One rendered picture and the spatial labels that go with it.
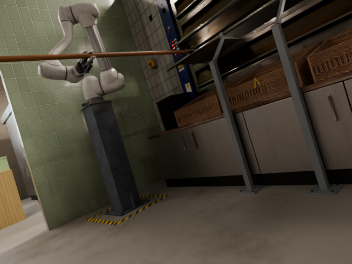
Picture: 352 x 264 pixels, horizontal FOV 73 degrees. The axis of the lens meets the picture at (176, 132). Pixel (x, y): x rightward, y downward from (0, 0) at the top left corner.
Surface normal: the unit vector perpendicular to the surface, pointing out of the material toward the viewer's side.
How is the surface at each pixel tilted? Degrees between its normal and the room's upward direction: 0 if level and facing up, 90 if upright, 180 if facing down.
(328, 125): 90
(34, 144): 90
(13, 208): 90
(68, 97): 90
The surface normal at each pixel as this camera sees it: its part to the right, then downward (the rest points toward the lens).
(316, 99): -0.73, 0.22
